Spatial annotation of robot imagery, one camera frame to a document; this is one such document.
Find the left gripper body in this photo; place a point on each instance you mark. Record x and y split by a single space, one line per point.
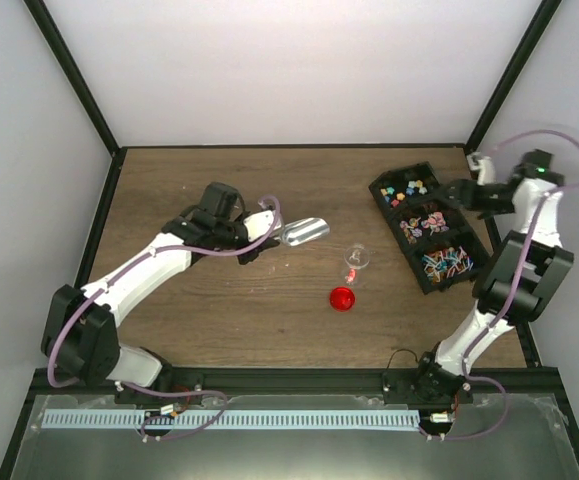
224 230

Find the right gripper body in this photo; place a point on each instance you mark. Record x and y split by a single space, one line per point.
485 205

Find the black candy tray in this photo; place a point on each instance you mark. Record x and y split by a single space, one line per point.
439 244

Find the silver metal scoop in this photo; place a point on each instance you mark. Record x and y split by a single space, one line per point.
303 231

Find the clear plastic jar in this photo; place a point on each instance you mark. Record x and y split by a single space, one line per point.
356 258

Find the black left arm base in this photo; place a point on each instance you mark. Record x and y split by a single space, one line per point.
170 380

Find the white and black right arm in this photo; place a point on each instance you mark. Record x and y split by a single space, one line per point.
521 277

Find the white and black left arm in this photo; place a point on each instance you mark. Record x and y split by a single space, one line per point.
81 339

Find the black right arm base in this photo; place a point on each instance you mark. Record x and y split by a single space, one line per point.
428 384

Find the red jar lid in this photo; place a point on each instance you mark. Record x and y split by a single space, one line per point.
342 299

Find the light blue slotted cable duct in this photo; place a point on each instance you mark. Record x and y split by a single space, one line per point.
379 420

